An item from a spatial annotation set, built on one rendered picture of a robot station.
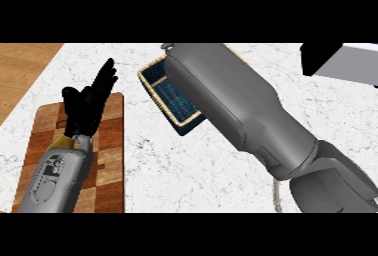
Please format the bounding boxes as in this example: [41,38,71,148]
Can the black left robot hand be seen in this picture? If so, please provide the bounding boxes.
[61,57,120,138]

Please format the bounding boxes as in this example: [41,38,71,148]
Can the black and grey appliance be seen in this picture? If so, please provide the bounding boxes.
[298,43,378,89]

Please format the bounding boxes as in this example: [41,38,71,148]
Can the checkered wooden cutting board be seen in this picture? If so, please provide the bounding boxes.
[10,92,127,214]

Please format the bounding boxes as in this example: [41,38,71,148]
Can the dark blue placemat tan border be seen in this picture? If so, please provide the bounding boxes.
[136,43,250,137]

